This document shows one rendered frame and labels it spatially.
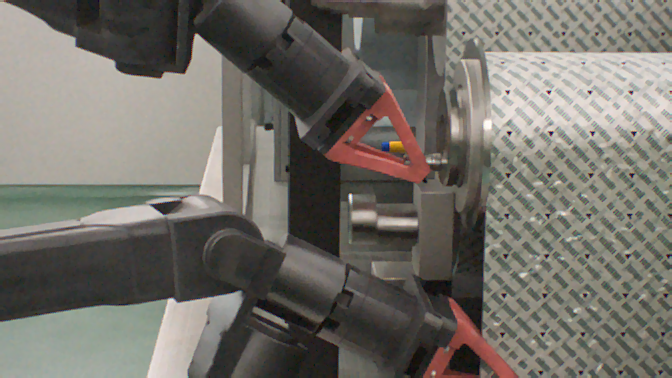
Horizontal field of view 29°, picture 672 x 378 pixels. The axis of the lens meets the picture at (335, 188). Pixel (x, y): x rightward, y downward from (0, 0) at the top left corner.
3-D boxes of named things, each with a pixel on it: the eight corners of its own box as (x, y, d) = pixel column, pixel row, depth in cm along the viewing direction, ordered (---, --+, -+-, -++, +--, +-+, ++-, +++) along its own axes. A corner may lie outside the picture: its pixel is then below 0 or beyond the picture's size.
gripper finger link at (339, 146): (398, 219, 94) (302, 139, 92) (386, 192, 101) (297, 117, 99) (460, 151, 93) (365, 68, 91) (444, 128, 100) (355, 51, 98)
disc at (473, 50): (452, 206, 105) (458, 25, 101) (458, 206, 105) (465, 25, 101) (479, 260, 90) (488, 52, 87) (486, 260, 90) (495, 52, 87)
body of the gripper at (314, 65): (319, 156, 90) (239, 89, 89) (310, 123, 100) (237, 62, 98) (380, 87, 89) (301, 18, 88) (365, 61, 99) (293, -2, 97)
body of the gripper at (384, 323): (406, 405, 88) (310, 360, 87) (392, 354, 98) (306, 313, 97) (450, 325, 87) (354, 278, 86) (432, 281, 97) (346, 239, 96)
